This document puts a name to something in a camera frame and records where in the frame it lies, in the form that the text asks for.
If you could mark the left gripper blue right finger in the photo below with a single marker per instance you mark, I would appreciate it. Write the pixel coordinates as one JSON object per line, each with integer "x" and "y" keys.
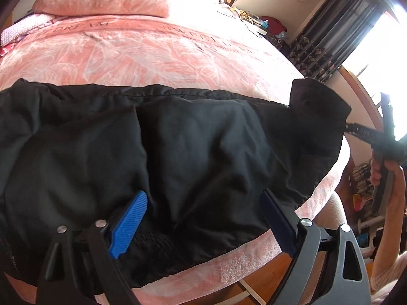
{"x": 281, "y": 220}

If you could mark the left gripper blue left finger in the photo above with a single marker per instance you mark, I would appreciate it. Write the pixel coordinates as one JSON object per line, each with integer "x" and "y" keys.
{"x": 126, "y": 227}

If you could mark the black padded pants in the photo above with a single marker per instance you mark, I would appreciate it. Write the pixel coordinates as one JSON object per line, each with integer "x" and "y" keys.
{"x": 71, "y": 155}

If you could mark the right forearm pink sleeve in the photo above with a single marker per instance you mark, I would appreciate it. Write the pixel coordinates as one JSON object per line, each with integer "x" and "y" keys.
{"x": 388, "y": 264}

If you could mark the right hand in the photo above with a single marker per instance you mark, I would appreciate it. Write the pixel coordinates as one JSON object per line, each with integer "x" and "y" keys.
{"x": 397, "y": 202}

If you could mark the dark patterned curtain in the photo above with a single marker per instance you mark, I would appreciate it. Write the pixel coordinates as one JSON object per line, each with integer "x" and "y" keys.
{"x": 332, "y": 34}

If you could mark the red cloth on nightstand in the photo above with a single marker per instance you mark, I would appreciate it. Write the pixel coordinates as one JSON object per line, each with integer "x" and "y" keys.
{"x": 275, "y": 27}

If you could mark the pink leaf-pattern bedspread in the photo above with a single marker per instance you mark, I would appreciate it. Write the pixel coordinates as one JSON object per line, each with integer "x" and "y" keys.
{"x": 195, "y": 47}

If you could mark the white pink folded towel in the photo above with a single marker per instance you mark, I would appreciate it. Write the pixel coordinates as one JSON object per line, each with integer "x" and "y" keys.
{"x": 24, "y": 26}

